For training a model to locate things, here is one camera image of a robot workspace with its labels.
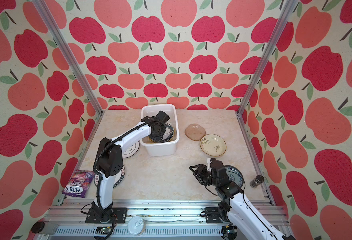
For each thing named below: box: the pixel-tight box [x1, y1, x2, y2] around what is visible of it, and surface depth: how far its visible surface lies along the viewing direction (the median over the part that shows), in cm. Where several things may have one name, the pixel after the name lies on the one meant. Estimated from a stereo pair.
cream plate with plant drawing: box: [200, 133, 227, 157], surface depth 102 cm
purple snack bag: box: [62, 170, 95, 199], surface depth 83 cm
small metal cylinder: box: [249, 174, 265, 189], surface depth 78 cm
